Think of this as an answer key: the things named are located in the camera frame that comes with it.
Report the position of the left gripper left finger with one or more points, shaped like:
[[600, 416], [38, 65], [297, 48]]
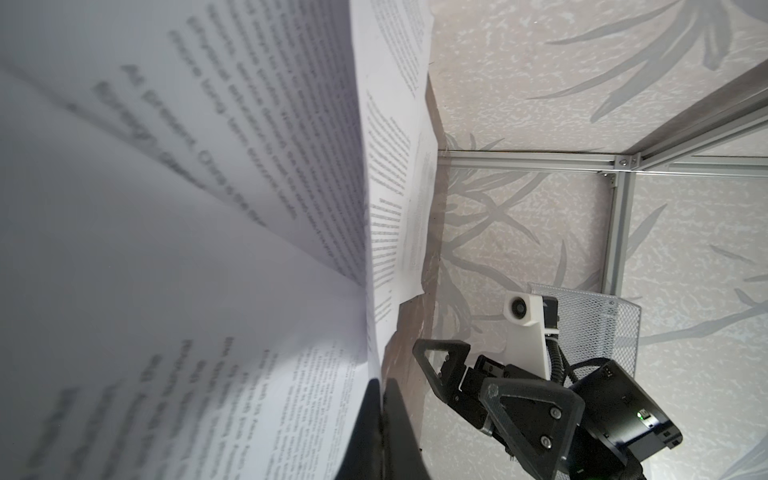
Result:
[[363, 456]]

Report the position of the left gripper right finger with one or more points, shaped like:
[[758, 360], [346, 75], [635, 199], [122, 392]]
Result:
[[402, 459]]

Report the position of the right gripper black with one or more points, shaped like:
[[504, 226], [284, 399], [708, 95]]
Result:
[[602, 427]]

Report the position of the printed sheet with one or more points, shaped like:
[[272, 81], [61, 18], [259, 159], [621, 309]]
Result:
[[391, 42], [182, 249]]

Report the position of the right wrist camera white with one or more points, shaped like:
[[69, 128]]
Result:
[[529, 320]]

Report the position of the white wire mesh basket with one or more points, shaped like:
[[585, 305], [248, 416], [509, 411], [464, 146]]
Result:
[[594, 325]]

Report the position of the aluminium frame horizontal bar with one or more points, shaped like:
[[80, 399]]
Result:
[[683, 146]]

